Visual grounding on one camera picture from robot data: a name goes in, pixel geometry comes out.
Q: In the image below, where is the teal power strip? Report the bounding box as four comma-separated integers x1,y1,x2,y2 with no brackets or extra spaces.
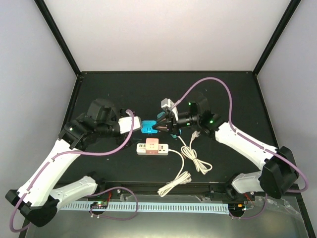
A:
157,111,182,139

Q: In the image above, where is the blue plug adapter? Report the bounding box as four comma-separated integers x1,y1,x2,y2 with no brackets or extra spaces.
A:
141,120,158,134

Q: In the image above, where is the pink cube plug adapter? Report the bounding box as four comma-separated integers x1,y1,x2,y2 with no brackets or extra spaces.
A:
145,138,159,155

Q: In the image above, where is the white power strip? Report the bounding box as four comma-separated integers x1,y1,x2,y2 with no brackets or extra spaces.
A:
136,143,169,156

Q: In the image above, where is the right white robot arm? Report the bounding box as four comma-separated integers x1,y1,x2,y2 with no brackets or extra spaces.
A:
153,97,299,200

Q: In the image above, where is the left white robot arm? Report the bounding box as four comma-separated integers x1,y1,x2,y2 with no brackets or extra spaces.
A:
5,99,142,233

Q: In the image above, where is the left circuit board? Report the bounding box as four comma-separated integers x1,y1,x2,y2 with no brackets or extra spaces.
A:
90,201,108,209

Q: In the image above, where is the circuit board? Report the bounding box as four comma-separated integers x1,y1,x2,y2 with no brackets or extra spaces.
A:
90,201,108,209
228,203,254,212

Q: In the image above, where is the right circuit board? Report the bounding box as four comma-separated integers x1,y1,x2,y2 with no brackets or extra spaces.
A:
228,203,254,212

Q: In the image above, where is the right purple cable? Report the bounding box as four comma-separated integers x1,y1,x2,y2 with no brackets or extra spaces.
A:
173,77,310,221

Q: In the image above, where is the purple cable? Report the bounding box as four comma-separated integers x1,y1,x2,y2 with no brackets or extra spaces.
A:
173,77,310,221
9,109,139,233

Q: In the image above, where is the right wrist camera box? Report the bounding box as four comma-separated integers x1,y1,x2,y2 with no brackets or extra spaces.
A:
160,98,179,120

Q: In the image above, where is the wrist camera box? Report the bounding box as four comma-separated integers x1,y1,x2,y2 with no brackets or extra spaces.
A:
118,116,142,134
160,98,179,120

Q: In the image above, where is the teal strip white cable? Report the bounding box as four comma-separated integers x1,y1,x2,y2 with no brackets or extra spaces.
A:
177,130,213,175

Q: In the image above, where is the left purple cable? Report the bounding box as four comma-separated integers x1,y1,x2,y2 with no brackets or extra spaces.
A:
9,109,139,233

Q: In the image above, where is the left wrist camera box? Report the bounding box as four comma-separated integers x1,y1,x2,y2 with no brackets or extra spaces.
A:
118,116,142,134

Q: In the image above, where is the white power strip cable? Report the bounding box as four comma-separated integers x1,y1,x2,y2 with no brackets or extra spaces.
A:
158,148,193,198

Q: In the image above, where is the light blue slotted cable duct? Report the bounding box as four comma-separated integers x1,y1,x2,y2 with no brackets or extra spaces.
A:
61,201,229,215

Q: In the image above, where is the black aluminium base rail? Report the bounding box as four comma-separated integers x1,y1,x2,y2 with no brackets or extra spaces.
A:
56,182,300,201

